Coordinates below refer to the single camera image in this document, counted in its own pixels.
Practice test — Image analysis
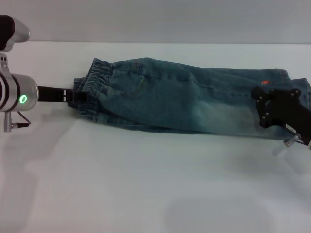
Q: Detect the blue denim shorts basketball print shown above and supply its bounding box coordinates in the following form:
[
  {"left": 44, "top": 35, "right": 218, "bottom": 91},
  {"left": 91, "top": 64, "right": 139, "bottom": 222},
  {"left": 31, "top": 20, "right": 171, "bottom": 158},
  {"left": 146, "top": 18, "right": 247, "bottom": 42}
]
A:
[{"left": 73, "top": 57, "right": 311, "bottom": 142}]

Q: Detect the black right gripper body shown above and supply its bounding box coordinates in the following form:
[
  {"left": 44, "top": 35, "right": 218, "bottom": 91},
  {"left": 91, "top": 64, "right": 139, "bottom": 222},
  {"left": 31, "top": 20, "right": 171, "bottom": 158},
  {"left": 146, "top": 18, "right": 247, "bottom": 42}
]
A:
[{"left": 250, "top": 85, "right": 311, "bottom": 146}]

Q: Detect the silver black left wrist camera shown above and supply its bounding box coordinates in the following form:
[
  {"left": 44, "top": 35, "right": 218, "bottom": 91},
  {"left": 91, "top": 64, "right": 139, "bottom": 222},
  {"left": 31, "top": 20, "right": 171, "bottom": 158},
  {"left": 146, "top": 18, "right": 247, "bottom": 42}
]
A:
[{"left": 0, "top": 15, "right": 31, "bottom": 52}]

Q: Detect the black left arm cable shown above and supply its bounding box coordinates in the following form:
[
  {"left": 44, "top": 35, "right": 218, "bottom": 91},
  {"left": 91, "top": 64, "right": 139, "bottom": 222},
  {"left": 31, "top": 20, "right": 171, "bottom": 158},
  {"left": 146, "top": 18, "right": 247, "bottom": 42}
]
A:
[{"left": 10, "top": 111, "right": 32, "bottom": 128}]

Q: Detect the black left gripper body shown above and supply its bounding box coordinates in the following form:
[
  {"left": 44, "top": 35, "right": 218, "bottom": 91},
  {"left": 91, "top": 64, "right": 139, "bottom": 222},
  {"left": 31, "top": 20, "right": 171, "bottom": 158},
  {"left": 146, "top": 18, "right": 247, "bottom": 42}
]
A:
[{"left": 37, "top": 85, "right": 68, "bottom": 104}]

